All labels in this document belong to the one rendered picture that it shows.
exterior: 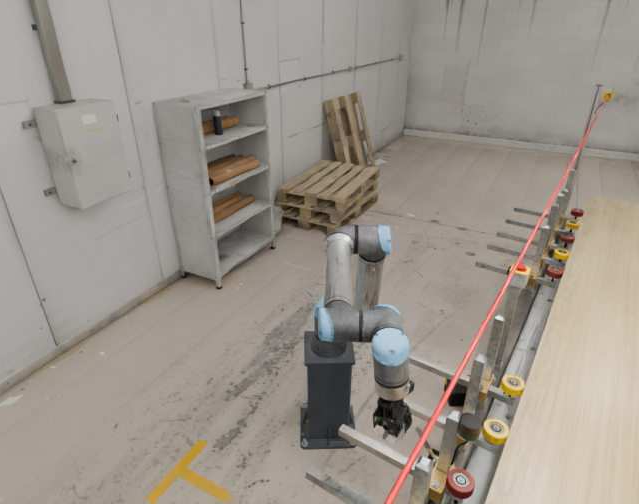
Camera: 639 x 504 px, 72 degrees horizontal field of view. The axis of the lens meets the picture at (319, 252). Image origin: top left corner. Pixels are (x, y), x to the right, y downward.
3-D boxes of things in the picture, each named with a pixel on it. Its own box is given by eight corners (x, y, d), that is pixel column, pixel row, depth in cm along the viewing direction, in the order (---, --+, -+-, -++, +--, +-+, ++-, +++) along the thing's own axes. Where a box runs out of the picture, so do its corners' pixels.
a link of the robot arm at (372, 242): (347, 313, 231) (353, 214, 173) (380, 314, 230) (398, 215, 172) (347, 339, 222) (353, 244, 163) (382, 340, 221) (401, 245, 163)
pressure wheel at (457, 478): (438, 505, 134) (443, 482, 129) (447, 485, 140) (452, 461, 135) (464, 520, 130) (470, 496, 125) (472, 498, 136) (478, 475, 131)
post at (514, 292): (489, 367, 201) (509, 284, 180) (492, 361, 205) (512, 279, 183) (499, 371, 199) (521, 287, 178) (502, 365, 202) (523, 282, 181)
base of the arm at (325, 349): (310, 358, 221) (310, 343, 216) (310, 334, 237) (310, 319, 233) (348, 357, 221) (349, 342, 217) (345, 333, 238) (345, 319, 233)
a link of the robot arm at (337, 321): (324, 219, 176) (316, 317, 115) (356, 219, 175) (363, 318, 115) (324, 245, 181) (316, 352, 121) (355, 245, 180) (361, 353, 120)
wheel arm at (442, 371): (406, 364, 189) (407, 356, 187) (409, 359, 191) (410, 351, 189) (512, 407, 168) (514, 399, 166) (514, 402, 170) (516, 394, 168)
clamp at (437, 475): (423, 495, 135) (425, 485, 132) (439, 462, 145) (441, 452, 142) (441, 505, 132) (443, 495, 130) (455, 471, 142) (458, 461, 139)
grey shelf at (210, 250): (181, 277, 404) (151, 102, 331) (240, 239, 474) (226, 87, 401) (219, 289, 386) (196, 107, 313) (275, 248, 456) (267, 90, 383)
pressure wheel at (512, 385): (504, 413, 166) (511, 390, 160) (492, 397, 172) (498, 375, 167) (523, 408, 167) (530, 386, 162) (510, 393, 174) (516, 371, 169)
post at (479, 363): (452, 455, 166) (474, 357, 143) (455, 448, 168) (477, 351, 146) (462, 459, 164) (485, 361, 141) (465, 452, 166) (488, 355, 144)
